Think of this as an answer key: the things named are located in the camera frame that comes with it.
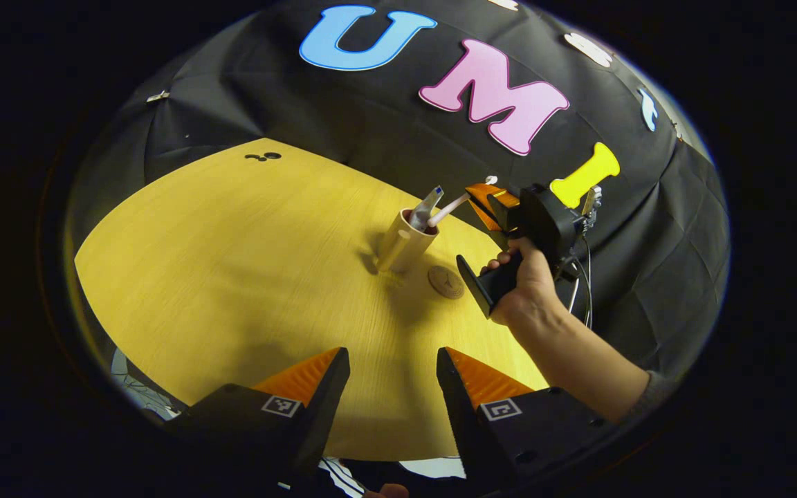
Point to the white toothpaste tube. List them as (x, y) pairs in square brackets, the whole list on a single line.
[(426, 207)]

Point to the round cork coaster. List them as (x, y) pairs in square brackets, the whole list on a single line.
[(446, 282)]

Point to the pink toothbrush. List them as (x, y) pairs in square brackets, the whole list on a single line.
[(448, 209)]

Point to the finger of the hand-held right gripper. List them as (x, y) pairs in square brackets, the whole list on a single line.
[(488, 190), (492, 216)]

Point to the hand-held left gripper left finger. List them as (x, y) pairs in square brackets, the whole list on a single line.
[(322, 415)]

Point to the black backdrop cloth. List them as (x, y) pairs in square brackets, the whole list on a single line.
[(371, 124)]

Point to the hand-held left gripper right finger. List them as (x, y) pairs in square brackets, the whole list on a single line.
[(461, 422)]

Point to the wooden desktop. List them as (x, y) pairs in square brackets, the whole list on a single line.
[(246, 277)]

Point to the silver cloth clip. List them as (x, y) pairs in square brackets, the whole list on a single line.
[(158, 96)]

